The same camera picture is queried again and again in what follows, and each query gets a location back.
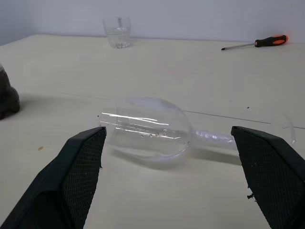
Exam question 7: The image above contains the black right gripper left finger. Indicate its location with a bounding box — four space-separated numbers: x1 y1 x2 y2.
0 126 107 229

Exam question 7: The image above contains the black orange handled screwdriver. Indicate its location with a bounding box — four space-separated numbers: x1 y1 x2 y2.
221 34 290 51

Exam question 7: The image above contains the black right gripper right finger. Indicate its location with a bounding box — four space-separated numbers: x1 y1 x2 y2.
230 125 305 229

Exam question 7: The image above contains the clear glass tumbler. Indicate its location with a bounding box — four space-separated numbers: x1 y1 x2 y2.
102 16 132 49

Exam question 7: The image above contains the clear plastic wine glass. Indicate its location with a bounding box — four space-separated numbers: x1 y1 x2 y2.
97 96 298 170

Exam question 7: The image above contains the clear plastic bottle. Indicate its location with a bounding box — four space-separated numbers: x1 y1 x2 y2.
0 62 20 121

